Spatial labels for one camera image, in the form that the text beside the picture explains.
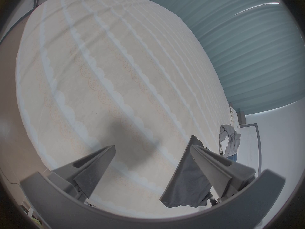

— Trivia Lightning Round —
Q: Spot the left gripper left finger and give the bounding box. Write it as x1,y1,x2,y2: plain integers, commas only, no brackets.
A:
49,145,116,199

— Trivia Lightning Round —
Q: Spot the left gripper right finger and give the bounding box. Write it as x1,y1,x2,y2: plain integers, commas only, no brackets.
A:
190,145,256,201

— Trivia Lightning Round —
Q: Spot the black T-shirt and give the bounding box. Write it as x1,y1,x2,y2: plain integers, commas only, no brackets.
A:
159,135,221,208

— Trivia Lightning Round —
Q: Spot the pile of clothes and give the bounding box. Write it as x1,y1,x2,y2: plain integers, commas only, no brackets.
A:
219,124,241,163

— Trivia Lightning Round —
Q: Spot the bed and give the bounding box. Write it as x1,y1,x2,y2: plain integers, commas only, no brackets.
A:
15,0,263,218

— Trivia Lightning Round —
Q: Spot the white printed pillow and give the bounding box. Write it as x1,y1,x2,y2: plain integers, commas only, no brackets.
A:
229,105,240,131

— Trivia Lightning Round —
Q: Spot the blue-green curtain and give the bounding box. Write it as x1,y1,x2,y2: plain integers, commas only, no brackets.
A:
138,0,305,115

